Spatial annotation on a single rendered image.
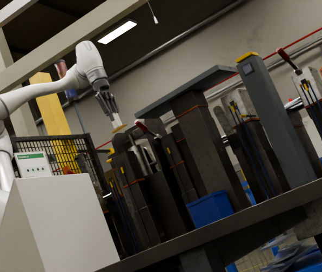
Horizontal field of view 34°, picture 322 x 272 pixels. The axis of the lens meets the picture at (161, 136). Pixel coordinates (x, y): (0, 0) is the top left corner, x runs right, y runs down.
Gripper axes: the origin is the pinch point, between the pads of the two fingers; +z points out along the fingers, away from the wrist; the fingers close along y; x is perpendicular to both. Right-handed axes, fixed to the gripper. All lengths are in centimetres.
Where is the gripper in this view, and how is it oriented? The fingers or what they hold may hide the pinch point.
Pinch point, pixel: (115, 121)
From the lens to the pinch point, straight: 242.7
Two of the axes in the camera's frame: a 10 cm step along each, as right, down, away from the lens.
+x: 7.5, -4.4, -4.9
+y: -5.3, 0.5, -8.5
